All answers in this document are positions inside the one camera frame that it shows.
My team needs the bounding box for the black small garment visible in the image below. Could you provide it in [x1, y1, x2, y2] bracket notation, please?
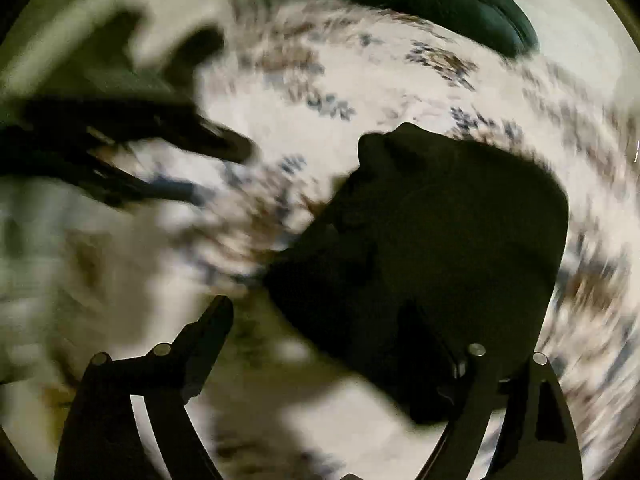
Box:
[262, 122, 568, 425]

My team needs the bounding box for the floral white bed blanket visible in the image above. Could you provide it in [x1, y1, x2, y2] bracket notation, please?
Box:
[1, 0, 639, 479]

